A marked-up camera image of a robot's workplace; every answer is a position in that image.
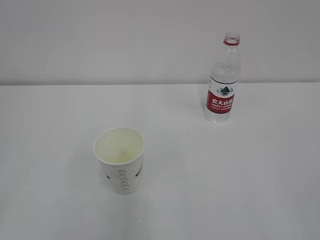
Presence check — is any white paper cup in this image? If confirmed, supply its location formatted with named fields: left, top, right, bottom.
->
left=93, top=127, right=145, bottom=195

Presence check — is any Nongfu Spring water bottle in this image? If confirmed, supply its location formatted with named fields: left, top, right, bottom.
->
left=204, top=32, right=241, bottom=124

